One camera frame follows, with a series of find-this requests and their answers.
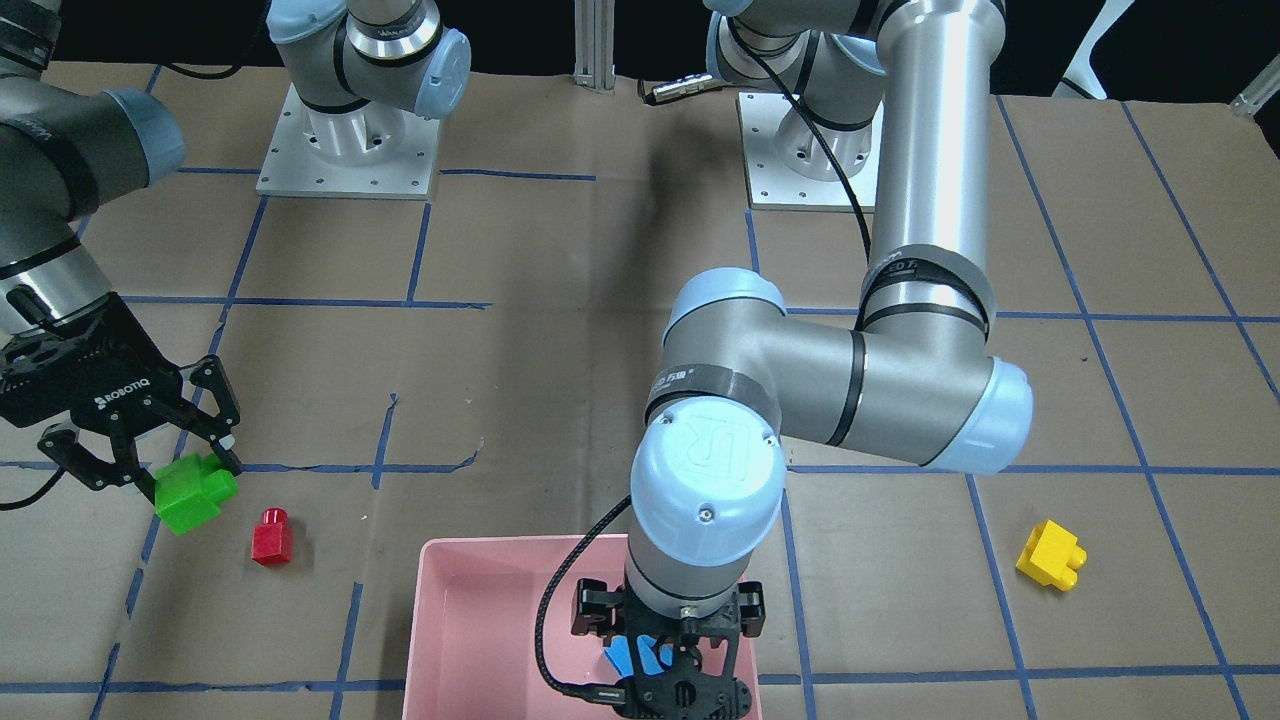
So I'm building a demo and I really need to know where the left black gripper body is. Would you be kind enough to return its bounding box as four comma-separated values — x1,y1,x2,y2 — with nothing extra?
614,638,754,719

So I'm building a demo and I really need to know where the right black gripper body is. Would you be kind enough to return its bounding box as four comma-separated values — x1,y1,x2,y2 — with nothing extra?
1,293,183,433

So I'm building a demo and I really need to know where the blue toy block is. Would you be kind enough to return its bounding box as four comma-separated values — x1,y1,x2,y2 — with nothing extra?
603,635,673,678

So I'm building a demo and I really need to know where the green toy block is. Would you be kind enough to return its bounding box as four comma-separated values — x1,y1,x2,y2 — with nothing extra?
154,454,239,536

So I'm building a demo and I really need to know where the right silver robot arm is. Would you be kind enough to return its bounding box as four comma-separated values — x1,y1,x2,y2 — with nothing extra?
1,1,472,510

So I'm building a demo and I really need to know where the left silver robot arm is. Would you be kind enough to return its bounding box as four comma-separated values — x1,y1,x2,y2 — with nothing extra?
558,1,1033,719

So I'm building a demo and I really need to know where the pink plastic box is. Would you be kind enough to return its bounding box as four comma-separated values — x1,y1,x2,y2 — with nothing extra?
402,538,765,720

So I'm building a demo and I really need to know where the red toy block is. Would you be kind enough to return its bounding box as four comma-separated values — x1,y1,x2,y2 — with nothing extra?
250,507,294,568

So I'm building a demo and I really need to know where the brown paper table cover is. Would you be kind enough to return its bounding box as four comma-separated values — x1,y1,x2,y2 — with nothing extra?
3,63,1279,719

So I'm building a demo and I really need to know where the yellow toy block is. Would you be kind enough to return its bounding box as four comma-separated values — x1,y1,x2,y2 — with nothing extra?
1015,519,1088,592

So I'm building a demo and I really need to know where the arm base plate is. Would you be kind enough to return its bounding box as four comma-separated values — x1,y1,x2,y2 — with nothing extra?
737,91,884,213
256,86,442,201

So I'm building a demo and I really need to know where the aluminium frame post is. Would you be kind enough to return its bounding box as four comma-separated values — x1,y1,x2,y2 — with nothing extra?
572,0,616,94

